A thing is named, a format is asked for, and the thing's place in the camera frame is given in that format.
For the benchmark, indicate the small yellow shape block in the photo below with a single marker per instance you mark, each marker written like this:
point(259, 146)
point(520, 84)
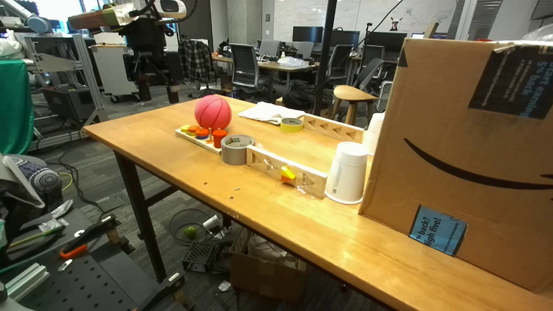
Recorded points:
point(287, 175)

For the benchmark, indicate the round wooden stool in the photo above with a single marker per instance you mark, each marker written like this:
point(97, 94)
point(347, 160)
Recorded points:
point(352, 94)

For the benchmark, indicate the round office desk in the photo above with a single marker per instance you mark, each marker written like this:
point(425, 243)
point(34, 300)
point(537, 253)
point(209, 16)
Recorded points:
point(287, 65)

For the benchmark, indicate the dark computer monitor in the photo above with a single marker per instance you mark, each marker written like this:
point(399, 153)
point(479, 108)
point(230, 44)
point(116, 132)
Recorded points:
point(306, 35)

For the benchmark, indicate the white paper sheet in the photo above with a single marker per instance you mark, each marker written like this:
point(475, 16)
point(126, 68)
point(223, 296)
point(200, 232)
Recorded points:
point(268, 113)

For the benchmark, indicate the black metal table frame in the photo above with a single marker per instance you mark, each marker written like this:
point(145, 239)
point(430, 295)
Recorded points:
point(140, 219)

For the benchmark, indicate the white paper cup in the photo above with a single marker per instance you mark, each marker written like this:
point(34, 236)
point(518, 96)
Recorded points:
point(373, 132)
point(345, 174)

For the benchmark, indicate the black vertical pole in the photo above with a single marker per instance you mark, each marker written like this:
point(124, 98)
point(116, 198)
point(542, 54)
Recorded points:
point(323, 58)

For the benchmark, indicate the plastic-wrapped wooden sorter board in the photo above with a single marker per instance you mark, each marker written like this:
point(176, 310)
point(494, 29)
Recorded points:
point(269, 165)

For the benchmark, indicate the green cloth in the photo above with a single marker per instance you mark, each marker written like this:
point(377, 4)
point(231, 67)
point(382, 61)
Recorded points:
point(14, 106)

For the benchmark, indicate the black perforated plate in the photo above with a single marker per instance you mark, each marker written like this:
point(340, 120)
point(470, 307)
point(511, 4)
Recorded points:
point(97, 286)

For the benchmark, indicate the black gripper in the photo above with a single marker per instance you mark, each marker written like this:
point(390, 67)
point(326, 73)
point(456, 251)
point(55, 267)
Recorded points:
point(147, 35)

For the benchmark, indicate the wooden shape sorter board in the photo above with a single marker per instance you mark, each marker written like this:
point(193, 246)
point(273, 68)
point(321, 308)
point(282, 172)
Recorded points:
point(337, 130)

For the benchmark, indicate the pale aluminium extrusion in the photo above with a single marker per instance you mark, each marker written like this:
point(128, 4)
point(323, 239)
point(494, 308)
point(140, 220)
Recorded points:
point(22, 281)

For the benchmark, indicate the Amazon cardboard box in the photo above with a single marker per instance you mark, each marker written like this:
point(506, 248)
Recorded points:
point(460, 162)

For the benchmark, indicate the pink toy basketball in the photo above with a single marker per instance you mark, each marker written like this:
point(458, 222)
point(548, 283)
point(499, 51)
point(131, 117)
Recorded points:
point(212, 113)

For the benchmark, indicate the small green ball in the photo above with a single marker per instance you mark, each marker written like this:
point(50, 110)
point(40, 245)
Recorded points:
point(190, 232)

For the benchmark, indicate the grey duct tape roll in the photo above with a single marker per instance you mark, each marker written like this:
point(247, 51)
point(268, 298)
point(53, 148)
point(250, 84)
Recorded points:
point(237, 153)

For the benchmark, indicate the white wheeled cart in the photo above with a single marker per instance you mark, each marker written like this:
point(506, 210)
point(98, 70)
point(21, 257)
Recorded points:
point(114, 70)

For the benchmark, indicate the grey metal rack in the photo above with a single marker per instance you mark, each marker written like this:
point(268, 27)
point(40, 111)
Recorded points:
point(62, 87)

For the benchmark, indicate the open brown cardboard box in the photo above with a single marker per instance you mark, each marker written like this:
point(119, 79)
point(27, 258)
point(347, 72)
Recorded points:
point(268, 277)

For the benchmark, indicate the mesh-back office chair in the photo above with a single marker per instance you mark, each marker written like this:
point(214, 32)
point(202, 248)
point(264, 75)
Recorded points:
point(243, 63)

